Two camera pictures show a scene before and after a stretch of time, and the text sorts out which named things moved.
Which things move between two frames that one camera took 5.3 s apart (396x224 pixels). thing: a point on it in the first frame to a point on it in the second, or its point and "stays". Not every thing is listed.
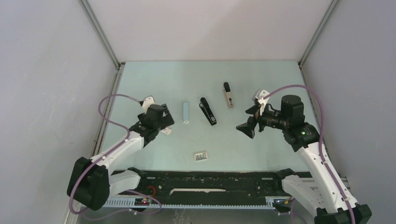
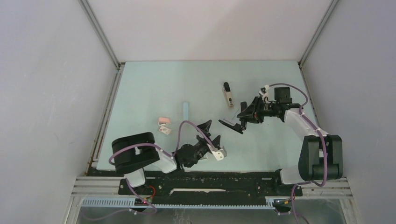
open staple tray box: [200, 156] stays
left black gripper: [166, 120] to [205, 128]
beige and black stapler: [226, 91] stays
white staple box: [166, 131] stays
